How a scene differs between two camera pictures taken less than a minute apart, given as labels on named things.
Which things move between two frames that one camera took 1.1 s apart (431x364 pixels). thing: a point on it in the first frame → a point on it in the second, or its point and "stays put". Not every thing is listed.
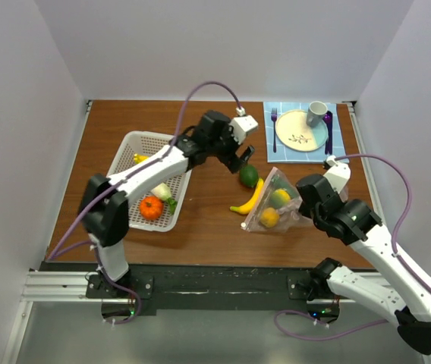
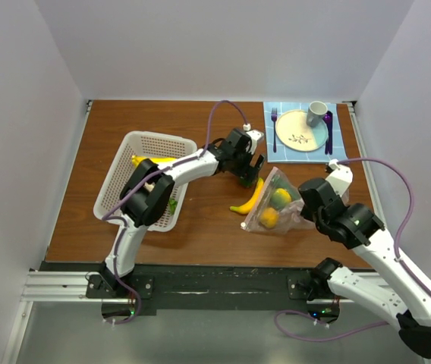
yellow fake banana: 139,158 stays put
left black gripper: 231,161 → 249,172
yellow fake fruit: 248,207 stays put
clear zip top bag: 277,208 stays put
